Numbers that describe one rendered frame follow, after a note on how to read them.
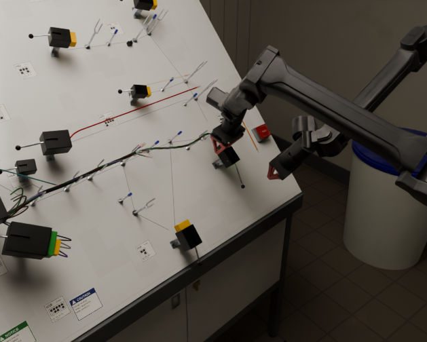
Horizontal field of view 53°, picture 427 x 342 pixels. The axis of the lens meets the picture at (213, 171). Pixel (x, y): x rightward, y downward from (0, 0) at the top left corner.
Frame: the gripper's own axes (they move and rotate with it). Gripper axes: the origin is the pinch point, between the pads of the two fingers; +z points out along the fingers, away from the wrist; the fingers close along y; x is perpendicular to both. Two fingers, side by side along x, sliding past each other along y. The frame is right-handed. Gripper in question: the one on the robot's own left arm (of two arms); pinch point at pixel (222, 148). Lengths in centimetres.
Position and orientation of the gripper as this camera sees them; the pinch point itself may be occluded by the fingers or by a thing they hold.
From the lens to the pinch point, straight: 144.7
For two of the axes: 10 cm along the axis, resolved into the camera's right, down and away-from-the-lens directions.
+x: 7.2, 6.3, -3.0
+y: -6.5, 4.5, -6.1
